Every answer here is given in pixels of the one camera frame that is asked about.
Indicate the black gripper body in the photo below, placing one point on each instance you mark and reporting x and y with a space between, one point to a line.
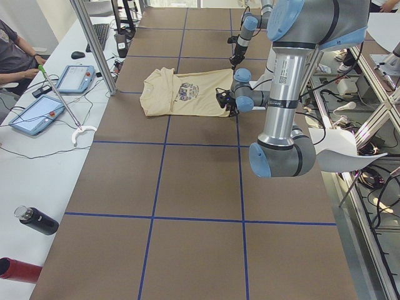
239 50
231 109

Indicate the beige long-sleeve graphic shirt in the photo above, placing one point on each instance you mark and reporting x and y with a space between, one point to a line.
193 94

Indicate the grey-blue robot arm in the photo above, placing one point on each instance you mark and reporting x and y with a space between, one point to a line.
296 29
249 24

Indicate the black keyboard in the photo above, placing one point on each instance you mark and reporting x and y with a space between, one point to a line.
102 33

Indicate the metal reacher grabber stick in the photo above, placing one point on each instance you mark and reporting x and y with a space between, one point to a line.
80 128

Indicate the far blue teach pendant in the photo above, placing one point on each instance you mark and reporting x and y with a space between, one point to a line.
75 79

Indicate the blue teach pendant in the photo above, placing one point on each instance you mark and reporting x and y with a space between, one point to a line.
75 79
38 115

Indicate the black computer mouse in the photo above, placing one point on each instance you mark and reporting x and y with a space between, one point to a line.
77 55

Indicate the near blue teach pendant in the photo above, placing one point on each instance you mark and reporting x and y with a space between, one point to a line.
38 115

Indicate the seated person grey shirt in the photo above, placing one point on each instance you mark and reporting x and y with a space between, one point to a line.
19 60

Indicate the black water bottle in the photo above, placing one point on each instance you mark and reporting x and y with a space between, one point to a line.
37 220

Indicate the red cylinder tube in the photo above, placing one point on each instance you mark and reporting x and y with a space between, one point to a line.
15 270

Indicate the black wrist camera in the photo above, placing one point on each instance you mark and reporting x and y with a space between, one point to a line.
223 97
232 40

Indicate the grey aluminium frame post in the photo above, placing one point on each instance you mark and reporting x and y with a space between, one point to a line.
92 40

